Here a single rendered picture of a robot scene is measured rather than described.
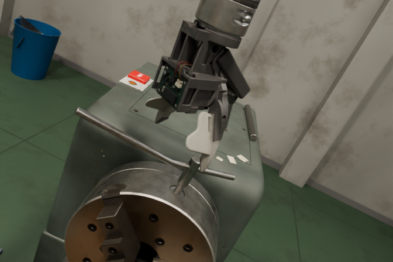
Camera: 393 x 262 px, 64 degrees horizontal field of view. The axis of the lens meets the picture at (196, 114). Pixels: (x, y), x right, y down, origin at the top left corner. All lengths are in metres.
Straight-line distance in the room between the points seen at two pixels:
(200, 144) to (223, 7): 0.19
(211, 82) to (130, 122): 0.37
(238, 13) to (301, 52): 3.26
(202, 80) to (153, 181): 0.28
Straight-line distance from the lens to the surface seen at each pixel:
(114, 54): 4.09
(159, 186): 0.63
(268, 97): 3.74
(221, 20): 0.41
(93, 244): 0.72
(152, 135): 0.76
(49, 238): 1.00
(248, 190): 0.77
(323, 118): 3.68
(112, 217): 0.60
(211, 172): 0.62
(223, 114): 0.45
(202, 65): 0.44
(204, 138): 0.46
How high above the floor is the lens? 1.61
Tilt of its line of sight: 21 degrees down
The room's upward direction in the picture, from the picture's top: 25 degrees clockwise
